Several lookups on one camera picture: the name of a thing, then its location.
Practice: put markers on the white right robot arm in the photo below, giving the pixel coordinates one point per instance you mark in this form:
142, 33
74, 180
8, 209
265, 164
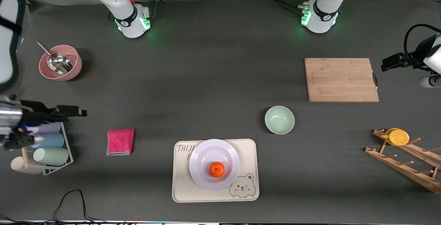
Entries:
10, 45

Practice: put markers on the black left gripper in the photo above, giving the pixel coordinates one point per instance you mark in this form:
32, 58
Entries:
410, 61

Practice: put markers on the purple cup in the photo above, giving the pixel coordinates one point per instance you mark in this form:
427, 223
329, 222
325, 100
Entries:
51, 128

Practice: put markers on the folded pink cloth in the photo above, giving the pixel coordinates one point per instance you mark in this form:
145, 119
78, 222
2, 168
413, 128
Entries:
120, 141

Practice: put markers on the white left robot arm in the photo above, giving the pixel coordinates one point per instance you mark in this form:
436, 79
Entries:
324, 14

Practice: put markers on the beige cup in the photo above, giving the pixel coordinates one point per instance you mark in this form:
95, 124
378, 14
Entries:
17, 165

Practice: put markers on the pink bowl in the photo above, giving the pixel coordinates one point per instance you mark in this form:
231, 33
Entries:
74, 71

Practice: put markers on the metal scoop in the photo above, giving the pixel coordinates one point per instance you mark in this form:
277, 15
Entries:
58, 63

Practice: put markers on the pale green bowl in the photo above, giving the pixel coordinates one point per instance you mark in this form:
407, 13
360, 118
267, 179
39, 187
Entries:
279, 120

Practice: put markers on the wooden cutting board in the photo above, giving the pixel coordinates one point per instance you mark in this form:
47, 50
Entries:
327, 80

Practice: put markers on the blue cup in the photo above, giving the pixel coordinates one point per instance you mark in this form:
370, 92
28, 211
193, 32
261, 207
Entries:
55, 141

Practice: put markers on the yellow cup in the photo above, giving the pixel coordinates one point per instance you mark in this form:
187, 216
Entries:
399, 137

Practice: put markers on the orange fruit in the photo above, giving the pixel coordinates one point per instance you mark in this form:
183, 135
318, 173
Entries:
217, 170

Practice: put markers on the green cup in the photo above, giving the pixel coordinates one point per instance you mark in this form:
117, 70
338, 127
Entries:
51, 156

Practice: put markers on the white round plate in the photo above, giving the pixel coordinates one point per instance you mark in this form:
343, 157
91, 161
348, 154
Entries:
213, 152

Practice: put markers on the wooden peg rack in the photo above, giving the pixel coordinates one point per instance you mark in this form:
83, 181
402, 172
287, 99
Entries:
396, 165

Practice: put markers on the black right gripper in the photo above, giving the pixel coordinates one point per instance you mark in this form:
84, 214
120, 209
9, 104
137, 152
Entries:
32, 114

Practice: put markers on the cream tray with bear print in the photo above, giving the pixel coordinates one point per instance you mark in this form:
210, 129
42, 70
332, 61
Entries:
182, 190

